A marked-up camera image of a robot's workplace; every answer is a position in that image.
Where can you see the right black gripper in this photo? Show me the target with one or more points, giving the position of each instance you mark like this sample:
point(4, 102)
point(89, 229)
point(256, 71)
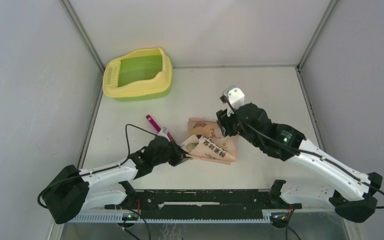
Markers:
point(224, 121)

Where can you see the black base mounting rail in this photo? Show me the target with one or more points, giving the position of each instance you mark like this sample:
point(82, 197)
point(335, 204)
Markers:
point(202, 202)

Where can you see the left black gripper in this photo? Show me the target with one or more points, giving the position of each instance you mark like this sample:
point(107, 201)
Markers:
point(178, 153)

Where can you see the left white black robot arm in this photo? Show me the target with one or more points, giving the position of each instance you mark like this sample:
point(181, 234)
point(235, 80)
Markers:
point(75, 190)

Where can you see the magenta plastic scoop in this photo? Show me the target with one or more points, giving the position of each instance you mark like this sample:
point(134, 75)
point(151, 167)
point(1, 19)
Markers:
point(157, 127)

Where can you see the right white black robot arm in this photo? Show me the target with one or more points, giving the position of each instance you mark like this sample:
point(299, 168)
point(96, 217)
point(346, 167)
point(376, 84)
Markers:
point(349, 192)

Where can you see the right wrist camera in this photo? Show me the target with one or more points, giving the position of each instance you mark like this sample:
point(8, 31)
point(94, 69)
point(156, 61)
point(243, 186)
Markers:
point(234, 98)

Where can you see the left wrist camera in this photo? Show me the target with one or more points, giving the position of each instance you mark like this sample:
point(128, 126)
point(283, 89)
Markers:
point(164, 133)

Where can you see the pink cat litter bag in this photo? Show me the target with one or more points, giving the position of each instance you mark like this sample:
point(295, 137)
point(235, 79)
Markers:
point(207, 142)

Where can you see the yellow green litter box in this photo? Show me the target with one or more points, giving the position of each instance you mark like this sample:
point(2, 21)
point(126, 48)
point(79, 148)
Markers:
point(142, 74)

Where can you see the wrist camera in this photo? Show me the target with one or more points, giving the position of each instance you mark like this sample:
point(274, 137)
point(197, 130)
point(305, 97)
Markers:
point(164, 133)
point(234, 98)

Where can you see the white slotted cable duct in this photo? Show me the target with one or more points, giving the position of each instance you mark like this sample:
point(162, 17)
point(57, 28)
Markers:
point(129, 217)

